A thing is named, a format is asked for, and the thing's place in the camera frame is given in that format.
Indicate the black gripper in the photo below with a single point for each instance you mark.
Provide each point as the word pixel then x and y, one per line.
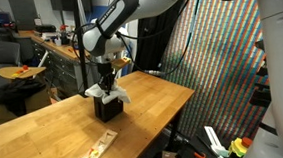
pixel 106 71

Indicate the white towel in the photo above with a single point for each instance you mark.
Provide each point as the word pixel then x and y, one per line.
pixel 119 94

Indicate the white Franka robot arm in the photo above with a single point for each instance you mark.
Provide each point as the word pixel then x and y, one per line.
pixel 279 46

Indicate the black mesh box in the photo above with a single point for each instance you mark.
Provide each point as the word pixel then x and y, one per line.
pixel 108 111

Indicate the black fabric curtain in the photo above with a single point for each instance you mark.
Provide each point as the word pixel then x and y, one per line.
pixel 152 44

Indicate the wooden shape puzzle board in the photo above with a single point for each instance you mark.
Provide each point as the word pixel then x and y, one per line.
pixel 99 148

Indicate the round wooden stool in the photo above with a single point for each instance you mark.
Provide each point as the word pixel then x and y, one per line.
pixel 34 71

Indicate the red yellow toy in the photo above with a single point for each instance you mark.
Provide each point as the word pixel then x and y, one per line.
pixel 20 71

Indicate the black jacket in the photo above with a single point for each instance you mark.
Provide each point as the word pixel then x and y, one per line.
pixel 12 93

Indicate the colourful striped curtain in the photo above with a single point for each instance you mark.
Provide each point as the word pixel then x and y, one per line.
pixel 214 67

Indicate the dark office chair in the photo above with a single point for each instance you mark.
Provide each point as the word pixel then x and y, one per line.
pixel 2 52

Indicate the yellow emergency stop button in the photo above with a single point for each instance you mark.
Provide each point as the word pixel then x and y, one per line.
pixel 238 147

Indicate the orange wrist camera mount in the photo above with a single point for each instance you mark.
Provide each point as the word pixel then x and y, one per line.
pixel 120 63

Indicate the black camera stand pole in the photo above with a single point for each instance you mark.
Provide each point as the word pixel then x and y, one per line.
pixel 76 13

